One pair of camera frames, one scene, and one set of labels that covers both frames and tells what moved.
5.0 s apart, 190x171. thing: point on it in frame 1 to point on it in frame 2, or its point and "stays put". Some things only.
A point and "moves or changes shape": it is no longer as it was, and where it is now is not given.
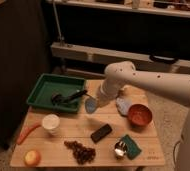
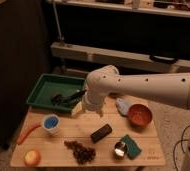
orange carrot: (25, 131) stays put
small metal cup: (120, 149) stays put
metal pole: (62, 39) stays put
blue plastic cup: (90, 105) moves or changes shape
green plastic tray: (48, 84) stays put
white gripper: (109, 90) to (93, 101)
